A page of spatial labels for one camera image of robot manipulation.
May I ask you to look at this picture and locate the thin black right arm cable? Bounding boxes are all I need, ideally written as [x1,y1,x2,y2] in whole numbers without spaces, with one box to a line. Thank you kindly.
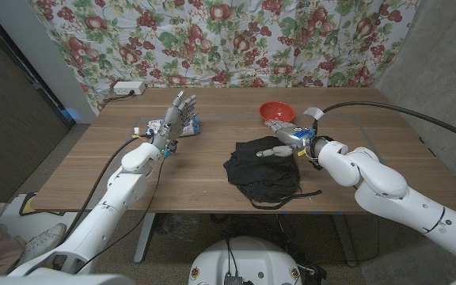
[340,215,381,265]

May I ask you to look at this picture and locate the white power strip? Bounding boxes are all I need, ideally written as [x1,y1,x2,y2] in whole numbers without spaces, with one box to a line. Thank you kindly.
[112,81,147,97]

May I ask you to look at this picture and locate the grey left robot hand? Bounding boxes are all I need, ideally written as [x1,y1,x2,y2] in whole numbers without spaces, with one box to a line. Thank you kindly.
[154,90,200,154]

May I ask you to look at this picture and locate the white yellow floor board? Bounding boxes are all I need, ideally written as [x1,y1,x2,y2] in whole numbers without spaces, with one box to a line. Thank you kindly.
[0,192,66,230]

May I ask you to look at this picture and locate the white cable tag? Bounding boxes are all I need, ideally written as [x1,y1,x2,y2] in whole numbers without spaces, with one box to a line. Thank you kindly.
[302,106,326,121]

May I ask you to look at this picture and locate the dark wooden door panel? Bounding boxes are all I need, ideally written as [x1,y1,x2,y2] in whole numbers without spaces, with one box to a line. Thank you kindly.
[0,7,75,203]

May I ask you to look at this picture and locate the red bowl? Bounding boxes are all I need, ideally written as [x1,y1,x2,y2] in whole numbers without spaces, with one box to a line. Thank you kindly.
[258,101,296,124]

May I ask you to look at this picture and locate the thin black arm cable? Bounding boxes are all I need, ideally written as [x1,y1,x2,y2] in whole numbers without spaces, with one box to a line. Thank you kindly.
[73,156,166,276]
[340,215,381,265]

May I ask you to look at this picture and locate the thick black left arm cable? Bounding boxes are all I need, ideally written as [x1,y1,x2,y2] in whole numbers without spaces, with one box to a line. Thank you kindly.
[56,135,142,246]

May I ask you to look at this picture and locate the floral fruit print backdrop cloth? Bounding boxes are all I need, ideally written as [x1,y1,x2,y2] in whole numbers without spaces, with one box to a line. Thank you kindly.
[28,0,421,114]

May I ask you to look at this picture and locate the black shorts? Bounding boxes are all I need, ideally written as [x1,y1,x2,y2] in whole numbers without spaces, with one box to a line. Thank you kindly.
[222,135,323,211]

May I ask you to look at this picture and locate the blue tape patch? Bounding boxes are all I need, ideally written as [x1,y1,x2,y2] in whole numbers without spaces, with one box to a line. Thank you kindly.
[59,107,82,122]

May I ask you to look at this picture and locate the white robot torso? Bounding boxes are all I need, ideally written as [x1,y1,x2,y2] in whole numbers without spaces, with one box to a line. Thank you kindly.
[188,236,303,285]

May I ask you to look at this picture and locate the grey metal table leg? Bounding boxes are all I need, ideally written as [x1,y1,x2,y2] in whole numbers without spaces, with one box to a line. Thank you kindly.
[332,214,359,268]
[133,213,157,264]

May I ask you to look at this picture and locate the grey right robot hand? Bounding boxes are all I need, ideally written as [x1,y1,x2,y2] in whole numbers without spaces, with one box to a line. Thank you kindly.
[256,118,320,159]

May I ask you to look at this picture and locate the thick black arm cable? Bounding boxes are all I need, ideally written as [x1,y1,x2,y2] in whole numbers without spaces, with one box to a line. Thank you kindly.
[56,135,142,246]
[312,100,456,146]

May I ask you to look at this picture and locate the white blue package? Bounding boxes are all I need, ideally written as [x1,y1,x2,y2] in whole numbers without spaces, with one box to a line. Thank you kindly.
[145,117,201,139]

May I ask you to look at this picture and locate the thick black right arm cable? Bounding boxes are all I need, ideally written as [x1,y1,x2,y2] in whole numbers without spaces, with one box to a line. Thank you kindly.
[312,100,456,146]

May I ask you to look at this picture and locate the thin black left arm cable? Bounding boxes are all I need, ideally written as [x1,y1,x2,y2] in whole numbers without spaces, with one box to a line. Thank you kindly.
[73,156,166,276]

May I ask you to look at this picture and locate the white sneaker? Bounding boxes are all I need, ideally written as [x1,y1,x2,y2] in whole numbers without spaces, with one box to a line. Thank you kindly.
[15,222,68,267]

